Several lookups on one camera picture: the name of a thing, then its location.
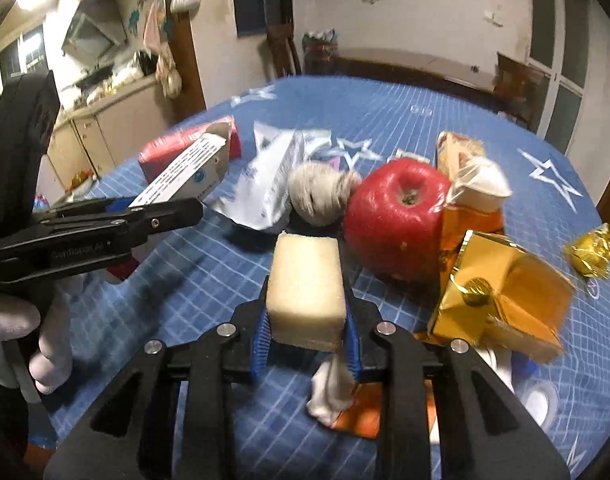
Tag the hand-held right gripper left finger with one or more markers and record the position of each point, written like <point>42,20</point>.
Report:
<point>263,342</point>

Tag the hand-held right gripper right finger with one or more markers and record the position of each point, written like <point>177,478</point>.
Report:
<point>352,345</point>

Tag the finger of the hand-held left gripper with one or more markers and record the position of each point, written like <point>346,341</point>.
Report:
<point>170,215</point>
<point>117,203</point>

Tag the white cardboard box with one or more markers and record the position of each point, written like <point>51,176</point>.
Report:
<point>185,175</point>

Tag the cream sponge block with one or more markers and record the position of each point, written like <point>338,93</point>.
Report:
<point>305,290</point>

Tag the person's left hand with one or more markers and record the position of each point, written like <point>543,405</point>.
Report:
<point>55,350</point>

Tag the rolled white face mask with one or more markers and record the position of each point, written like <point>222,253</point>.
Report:
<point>330,390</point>

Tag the red packet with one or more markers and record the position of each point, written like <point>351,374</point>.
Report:
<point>160,152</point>

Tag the blue star printed tablecloth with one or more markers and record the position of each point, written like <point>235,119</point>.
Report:
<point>185,280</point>

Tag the orange foil wrapper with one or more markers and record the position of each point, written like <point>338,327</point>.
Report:
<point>360,415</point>

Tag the kitchen counter cabinet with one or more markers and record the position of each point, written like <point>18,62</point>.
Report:
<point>115,125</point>

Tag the silver white foil pouch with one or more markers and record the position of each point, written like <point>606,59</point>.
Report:
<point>265,175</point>

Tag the red apple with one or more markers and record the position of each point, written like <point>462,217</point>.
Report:
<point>390,220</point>

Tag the hanging cream bag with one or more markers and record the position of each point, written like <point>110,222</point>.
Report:
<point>170,77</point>

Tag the range hood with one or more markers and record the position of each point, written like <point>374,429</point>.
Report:
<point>92,35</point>

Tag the orange transparent wrapper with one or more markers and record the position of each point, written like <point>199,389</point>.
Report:
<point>465,227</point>

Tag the gold foil box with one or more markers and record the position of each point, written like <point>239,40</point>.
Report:
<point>510,290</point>

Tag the dark wooden chair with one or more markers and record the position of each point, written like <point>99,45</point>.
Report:
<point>522,87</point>
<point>282,52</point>

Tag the small beige wrapper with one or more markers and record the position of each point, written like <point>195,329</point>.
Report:
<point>412,156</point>

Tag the orange snack packet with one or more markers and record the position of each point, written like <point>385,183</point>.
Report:
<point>452,150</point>

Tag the basket with clutter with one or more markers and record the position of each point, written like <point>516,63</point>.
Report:
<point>321,52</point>

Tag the gold candy wrapper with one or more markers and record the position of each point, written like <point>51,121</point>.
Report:
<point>592,252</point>

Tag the dark wooden table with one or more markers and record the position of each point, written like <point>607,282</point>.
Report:
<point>410,67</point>

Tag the frosted glass double door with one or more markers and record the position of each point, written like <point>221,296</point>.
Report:
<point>567,60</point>

